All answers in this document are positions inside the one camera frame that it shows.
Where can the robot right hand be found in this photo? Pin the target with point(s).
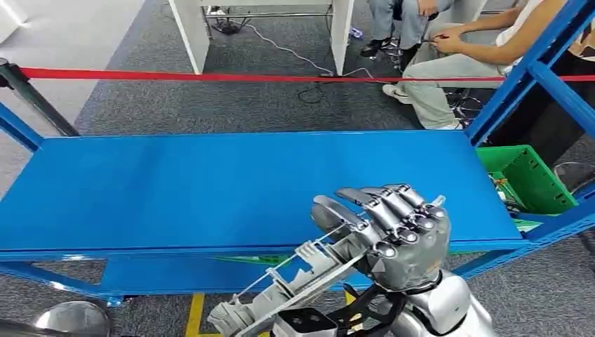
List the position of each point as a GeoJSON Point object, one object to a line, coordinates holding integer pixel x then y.
{"type": "Point", "coordinates": [409, 251]}

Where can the silver wheel hubcap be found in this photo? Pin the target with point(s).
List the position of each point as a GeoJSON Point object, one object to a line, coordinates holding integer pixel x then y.
{"type": "Point", "coordinates": [309, 253]}

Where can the open green plastic crate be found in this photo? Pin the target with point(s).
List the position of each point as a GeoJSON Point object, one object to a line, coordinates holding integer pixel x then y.
{"type": "Point", "coordinates": [530, 181]}

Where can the chrome chair base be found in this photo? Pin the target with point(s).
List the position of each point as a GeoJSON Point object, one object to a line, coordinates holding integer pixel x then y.
{"type": "Point", "coordinates": [465, 109]}
{"type": "Point", "coordinates": [395, 51]}

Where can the person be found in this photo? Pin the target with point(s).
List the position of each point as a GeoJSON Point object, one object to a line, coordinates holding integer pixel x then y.
{"type": "Point", "coordinates": [395, 18]}
{"type": "Point", "coordinates": [432, 93]}
{"type": "Point", "coordinates": [539, 116]}

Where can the yellow floor tape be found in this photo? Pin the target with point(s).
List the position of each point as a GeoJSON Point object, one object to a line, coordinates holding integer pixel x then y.
{"type": "Point", "coordinates": [195, 316]}

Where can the small clear plastic bottle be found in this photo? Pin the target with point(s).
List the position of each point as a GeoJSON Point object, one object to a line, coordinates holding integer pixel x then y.
{"type": "Point", "coordinates": [356, 33]}

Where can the white desk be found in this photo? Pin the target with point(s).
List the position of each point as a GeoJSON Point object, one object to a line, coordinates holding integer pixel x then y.
{"type": "Point", "coordinates": [341, 32]}

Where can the blue metal shelf rack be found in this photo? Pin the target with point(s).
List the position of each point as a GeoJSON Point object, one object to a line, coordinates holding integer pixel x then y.
{"type": "Point", "coordinates": [186, 186]}

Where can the red barrier belt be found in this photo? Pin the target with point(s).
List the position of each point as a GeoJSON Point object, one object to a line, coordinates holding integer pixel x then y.
{"type": "Point", "coordinates": [186, 75]}

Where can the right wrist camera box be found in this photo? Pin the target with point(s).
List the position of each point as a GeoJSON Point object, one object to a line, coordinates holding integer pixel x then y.
{"type": "Point", "coordinates": [304, 323]}

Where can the chrome stanchion post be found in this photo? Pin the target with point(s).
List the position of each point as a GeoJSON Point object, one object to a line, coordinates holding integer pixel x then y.
{"type": "Point", "coordinates": [74, 321]}

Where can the black-topped stanchion post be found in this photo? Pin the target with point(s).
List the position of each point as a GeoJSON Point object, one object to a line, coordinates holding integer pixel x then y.
{"type": "Point", "coordinates": [37, 102]}

